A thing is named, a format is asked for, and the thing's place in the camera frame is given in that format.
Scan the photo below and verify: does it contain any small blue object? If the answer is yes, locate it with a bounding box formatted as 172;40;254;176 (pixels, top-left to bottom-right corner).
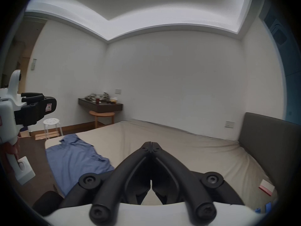
255;202;273;214

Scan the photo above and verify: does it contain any dark wall-mounted desk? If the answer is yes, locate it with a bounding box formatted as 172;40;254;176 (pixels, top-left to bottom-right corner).
78;92;124;114

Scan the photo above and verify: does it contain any blue shirt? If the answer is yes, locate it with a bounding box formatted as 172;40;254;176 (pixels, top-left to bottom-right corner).
45;134;116;196

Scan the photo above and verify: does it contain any wooden slat rack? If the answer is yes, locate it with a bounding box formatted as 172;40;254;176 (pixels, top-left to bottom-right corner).
34;131;59;141

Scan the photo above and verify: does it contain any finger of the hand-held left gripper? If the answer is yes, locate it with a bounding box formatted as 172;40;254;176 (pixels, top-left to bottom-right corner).
21;92;45;103
15;96;57;126

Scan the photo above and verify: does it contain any round white stool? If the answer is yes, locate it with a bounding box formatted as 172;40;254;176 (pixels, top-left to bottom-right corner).
43;118;63;140

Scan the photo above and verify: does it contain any white and red box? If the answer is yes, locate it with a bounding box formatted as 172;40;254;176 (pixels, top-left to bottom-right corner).
258;180;276;195

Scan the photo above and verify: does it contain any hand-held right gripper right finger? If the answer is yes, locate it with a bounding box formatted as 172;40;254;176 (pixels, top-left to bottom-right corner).
152;141;245;226

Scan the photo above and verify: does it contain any grey padded headboard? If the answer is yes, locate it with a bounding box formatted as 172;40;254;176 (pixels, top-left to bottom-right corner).
238;112;301;198

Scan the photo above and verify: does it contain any bed with beige sheet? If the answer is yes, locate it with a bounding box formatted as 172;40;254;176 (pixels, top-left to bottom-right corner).
44;119;279;214

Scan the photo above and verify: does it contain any person's left hand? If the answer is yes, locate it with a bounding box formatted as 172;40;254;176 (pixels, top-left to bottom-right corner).
4;141;21;161

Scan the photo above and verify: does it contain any round wooden stool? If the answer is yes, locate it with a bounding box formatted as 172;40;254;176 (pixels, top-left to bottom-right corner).
89;110;115;129

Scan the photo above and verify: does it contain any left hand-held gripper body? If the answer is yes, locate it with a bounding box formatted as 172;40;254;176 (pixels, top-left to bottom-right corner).
0;70;36;186

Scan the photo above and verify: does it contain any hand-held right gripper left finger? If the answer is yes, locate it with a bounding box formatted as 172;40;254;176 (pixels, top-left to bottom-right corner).
59;141;153;226

